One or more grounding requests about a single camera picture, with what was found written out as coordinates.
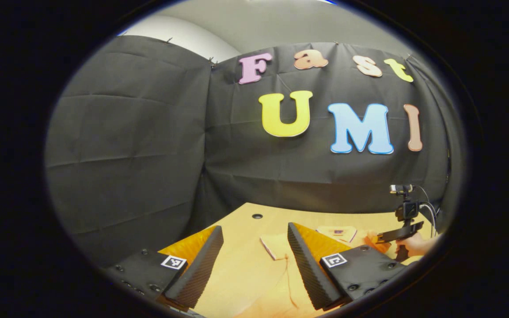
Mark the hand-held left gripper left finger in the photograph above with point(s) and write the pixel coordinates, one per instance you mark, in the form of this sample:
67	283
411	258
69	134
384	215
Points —
197	269

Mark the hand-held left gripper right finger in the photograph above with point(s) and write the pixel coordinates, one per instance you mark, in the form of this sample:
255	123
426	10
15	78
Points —
309	274

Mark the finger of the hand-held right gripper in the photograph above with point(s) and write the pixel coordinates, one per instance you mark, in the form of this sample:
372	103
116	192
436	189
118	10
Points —
402	232

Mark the orange T-shirt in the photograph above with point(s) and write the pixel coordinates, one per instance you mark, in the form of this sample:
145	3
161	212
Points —
281	287

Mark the black backdrop cloth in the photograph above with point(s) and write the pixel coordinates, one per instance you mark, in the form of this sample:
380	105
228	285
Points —
148	154

